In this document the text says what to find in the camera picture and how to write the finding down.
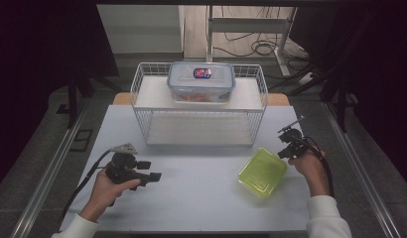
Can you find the wooden table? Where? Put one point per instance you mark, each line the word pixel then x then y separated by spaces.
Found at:
pixel 120 99

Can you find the white panel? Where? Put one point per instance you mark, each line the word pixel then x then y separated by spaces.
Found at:
pixel 138 29

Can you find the person's left hand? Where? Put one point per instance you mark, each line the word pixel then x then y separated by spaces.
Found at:
pixel 104 195

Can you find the metal floor rail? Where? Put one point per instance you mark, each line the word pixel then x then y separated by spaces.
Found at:
pixel 363 178
pixel 42 185

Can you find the clear container with green lid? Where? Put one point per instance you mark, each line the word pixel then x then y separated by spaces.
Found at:
pixel 262 173

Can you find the clear container with blue lid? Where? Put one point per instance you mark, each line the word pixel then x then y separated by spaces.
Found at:
pixel 191 82

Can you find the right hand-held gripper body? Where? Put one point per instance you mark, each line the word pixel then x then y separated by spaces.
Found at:
pixel 297 143

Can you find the black stand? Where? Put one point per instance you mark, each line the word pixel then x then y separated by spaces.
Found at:
pixel 72 99

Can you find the dark curtain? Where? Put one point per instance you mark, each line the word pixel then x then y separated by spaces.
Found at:
pixel 383 82

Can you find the person's right hand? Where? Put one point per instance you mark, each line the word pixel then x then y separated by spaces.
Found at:
pixel 312 172

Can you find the white power strip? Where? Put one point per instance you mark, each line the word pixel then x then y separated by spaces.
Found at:
pixel 304 78

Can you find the white desk frame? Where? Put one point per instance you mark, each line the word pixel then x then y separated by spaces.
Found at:
pixel 247 24

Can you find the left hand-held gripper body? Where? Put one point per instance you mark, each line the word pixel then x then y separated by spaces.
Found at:
pixel 120 168

